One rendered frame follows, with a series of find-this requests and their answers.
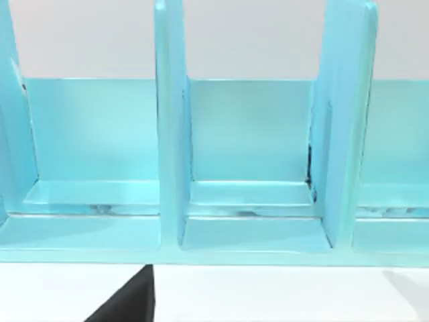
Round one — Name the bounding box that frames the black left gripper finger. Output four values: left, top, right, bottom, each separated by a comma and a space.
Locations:
83, 264, 157, 322

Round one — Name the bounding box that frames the light blue rack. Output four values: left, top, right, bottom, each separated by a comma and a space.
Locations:
0, 0, 429, 268

